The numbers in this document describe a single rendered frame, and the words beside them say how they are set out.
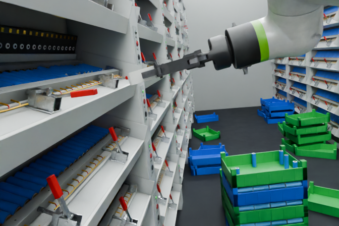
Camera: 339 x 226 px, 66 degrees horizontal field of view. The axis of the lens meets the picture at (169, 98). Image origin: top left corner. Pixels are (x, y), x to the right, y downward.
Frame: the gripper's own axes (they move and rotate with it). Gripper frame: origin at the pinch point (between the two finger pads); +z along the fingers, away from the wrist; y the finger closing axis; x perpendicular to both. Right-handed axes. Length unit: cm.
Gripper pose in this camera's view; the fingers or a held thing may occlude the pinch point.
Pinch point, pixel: (143, 75)
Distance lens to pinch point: 62.9
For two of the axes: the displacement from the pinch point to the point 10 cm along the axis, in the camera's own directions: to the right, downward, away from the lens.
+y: 1.2, -1.6, 9.8
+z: -9.5, 2.6, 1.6
